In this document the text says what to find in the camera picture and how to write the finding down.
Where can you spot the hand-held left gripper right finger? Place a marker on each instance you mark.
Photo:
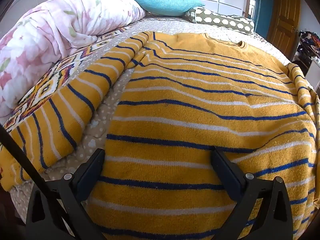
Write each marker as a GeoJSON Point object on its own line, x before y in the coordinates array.
{"type": "Point", "coordinates": [226, 171]}

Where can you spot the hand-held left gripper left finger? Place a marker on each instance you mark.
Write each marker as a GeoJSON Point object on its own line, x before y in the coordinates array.
{"type": "Point", "coordinates": [89, 171]}

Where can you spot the yellow striped sweater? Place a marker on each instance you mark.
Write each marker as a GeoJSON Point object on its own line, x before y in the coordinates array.
{"type": "Point", "coordinates": [187, 105]}

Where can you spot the beige dotted quilted bedspread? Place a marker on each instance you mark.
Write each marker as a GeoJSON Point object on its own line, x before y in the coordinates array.
{"type": "Point", "coordinates": [107, 110]}

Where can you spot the colourful geometric patterned blanket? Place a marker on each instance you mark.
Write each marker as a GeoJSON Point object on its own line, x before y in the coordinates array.
{"type": "Point", "coordinates": [57, 77]}

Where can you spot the pink floral quilt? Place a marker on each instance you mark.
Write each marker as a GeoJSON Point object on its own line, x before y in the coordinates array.
{"type": "Point", "coordinates": [50, 35]}

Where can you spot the cluttered shelf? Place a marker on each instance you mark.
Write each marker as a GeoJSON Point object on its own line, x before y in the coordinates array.
{"type": "Point", "coordinates": [308, 45]}

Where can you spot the olive bolster pillow white pattern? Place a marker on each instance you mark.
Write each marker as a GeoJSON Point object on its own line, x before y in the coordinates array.
{"type": "Point", "coordinates": [220, 20]}

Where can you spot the wooden door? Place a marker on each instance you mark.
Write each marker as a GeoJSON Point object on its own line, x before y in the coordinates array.
{"type": "Point", "coordinates": [285, 17]}

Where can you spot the dark teal door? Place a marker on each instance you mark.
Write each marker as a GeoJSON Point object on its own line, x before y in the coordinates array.
{"type": "Point", "coordinates": [262, 10]}

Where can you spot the teal pillow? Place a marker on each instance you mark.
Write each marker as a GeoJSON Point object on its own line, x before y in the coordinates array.
{"type": "Point", "coordinates": [167, 3]}

